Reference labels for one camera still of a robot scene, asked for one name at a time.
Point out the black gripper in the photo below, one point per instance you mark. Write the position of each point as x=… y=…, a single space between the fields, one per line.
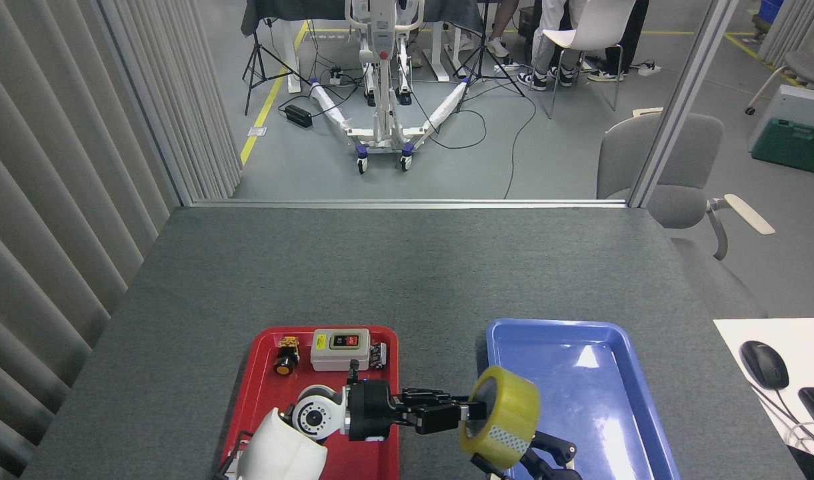
x=556 y=475
x=370 y=410

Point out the yellow tape roll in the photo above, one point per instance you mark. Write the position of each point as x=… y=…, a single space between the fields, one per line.
x=506 y=413

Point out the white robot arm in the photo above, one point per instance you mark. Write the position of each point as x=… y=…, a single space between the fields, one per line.
x=283 y=446

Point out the small black terminal block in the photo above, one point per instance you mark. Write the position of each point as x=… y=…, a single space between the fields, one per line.
x=378 y=355

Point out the red plastic tray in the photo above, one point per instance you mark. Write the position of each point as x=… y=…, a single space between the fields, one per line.
x=373 y=460

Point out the blue plastic tray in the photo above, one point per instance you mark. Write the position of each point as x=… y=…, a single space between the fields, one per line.
x=600 y=413

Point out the yellow black push button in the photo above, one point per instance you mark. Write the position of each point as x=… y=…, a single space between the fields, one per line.
x=285 y=363

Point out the black computer mouse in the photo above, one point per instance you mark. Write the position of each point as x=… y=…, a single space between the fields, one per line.
x=764 y=363

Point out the white side desk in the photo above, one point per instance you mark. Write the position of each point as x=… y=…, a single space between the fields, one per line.
x=806 y=346

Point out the black power adapter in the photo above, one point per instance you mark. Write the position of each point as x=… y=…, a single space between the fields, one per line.
x=298 y=116

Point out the white stand on wheels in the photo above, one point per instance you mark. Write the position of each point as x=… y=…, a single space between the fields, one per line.
x=383 y=80

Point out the grey office chair with armrest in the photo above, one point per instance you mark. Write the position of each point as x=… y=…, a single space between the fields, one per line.
x=686 y=153

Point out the black tripod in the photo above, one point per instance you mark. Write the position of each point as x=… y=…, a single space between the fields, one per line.
x=256 y=60
x=483 y=60

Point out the seated person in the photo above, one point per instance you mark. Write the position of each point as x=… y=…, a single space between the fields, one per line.
x=553 y=26

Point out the white power strip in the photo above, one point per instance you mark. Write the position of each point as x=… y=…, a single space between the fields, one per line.
x=648 y=68

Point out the white plastic chair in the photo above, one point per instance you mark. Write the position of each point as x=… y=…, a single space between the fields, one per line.
x=596 y=26

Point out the green plastic case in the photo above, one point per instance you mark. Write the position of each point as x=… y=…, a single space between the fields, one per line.
x=793 y=146

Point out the standing person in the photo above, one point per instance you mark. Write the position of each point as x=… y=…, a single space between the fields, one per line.
x=630 y=40

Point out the table with dark cloth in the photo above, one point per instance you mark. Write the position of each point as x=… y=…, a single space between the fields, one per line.
x=293 y=10

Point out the grey vertical blinds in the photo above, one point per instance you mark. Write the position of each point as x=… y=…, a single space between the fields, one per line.
x=60 y=166

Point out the grey white box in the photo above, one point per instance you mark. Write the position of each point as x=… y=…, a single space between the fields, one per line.
x=803 y=103

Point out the grey chair on castors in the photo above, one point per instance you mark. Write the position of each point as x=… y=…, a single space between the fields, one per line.
x=810 y=66

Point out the grey switch box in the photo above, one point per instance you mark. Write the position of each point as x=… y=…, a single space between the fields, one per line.
x=340 y=356

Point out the silver frame rail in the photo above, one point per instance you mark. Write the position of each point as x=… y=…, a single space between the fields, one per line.
x=406 y=203

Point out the silver frame post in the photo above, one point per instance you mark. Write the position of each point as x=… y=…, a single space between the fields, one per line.
x=146 y=106
x=686 y=93

